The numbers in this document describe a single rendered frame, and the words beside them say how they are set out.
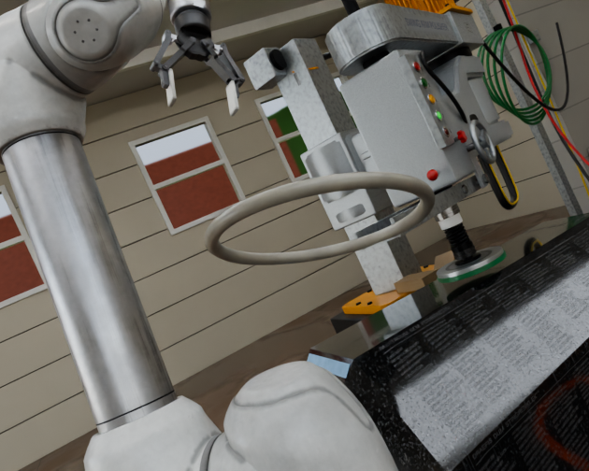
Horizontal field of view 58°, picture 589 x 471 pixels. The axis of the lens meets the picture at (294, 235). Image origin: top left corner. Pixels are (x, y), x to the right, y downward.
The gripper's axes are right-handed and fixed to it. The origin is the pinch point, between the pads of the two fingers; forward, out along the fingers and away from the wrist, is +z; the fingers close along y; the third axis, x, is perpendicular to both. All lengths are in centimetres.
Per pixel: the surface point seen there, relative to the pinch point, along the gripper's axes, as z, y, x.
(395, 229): 27, 45, 0
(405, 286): 22, 126, 81
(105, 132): -335, 138, 578
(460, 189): 8, 89, 12
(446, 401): 67, 58, 10
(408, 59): -24, 64, -2
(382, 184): 27.4, 20.1, -23.5
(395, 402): 65, 48, 17
